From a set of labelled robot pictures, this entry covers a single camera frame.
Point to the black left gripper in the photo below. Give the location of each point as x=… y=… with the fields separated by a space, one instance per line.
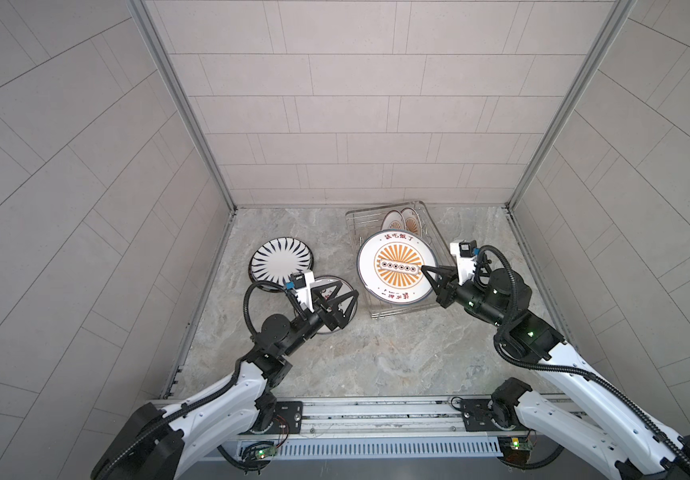
x=324 y=304

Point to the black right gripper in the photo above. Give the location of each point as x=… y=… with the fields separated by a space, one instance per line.
x=447 y=290

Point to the large orange sunburst plate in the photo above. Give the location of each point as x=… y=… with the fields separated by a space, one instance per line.
x=389 y=266

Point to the white blue leaf plate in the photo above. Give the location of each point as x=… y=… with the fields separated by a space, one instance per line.
x=277 y=259

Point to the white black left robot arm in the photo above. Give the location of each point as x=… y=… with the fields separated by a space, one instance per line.
x=163 y=443

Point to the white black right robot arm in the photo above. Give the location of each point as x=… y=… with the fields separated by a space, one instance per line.
x=622 y=441

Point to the white plate orange sunburst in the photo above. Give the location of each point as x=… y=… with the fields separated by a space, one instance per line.
x=393 y=220

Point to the left green circuit board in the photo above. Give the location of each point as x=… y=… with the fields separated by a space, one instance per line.
x=258 y=455

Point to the green circuit board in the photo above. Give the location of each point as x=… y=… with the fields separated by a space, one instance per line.
x=516 y=450
x=258 y=455

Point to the white slotted vent strip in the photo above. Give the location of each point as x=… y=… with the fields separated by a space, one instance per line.
x=389 y=448

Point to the right green circuit board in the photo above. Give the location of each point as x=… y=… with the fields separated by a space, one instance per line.
x=516 y=450

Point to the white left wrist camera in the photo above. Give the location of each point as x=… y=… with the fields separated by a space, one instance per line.
x=300 y=286

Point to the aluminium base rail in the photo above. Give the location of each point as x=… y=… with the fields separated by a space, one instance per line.
x=393 y=414

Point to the aluminium corner post right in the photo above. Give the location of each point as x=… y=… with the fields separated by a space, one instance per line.
x=607 y=34

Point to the aluminium corner post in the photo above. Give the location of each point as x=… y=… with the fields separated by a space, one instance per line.
x=141 y=15
x=607 y=34

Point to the aluminium corner post left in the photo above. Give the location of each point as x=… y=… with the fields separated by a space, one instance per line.
x=141 y=15

